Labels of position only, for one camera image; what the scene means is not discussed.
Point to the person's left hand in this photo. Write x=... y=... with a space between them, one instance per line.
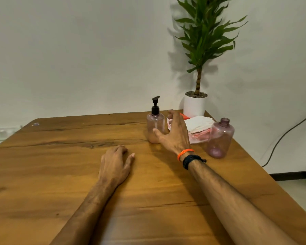
x=114 y=165

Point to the person's right hand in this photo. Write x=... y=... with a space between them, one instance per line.
x=178 y=140

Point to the pink bottle with liquid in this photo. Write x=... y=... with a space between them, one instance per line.
x=155 y=130

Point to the pink plastic bottle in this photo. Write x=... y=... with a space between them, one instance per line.
x=219 y=140

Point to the person's right forearm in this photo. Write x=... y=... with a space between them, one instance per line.
x=232 y=201

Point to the person's left forearm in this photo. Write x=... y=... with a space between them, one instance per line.
x=84 y=216

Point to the orange thread wristband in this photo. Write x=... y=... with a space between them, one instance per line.
x=184 y=151

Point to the black braided wristband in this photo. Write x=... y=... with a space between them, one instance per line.
x=191 y=159

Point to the orange white plastic tissue pack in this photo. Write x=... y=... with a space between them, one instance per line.
x=201 y=136

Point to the stack of white tissues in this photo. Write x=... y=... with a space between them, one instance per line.
x=199 y=123

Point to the white plant pot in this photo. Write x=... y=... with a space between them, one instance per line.
x=193 y=107

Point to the green potted plant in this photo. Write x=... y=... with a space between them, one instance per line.
x=204 y=30

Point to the white wall socket plate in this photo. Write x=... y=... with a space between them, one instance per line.
x=0 y=133

